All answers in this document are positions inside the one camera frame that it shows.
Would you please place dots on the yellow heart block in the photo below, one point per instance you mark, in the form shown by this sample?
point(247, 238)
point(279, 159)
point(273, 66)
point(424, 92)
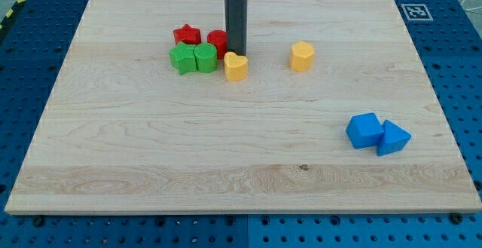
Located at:
point(235, 66)

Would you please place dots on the blue cube block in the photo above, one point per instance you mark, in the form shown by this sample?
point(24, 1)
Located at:
point(364, 130)

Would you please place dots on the green cylinder block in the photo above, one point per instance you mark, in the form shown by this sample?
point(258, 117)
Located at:
point(206, 57)

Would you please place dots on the red cylinder block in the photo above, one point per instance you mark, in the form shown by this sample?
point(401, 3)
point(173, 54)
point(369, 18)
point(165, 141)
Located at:
point(218, 38)

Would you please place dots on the green star block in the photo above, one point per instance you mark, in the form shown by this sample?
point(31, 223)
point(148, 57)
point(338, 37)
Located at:
point(182, 58)

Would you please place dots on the yellow hexagon block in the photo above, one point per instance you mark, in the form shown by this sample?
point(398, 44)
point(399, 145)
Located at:
point(301, 56)

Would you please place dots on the light wooden board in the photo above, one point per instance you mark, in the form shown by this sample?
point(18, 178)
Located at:
point(123, 133)

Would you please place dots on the red star block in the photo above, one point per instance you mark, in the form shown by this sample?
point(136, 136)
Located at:
point(187, 34)

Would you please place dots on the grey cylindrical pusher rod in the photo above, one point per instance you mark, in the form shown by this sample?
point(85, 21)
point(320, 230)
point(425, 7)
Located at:
point(235, 12)

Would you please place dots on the blue triangular prism block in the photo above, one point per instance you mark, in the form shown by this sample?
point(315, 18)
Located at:
point(393, 140)

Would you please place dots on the white fiducial marker tag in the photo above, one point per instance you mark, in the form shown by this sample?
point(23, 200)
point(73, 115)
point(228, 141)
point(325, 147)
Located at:
point(416, 12)

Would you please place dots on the yellow black hazard tape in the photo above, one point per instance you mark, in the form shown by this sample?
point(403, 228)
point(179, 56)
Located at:
point(12, 14)

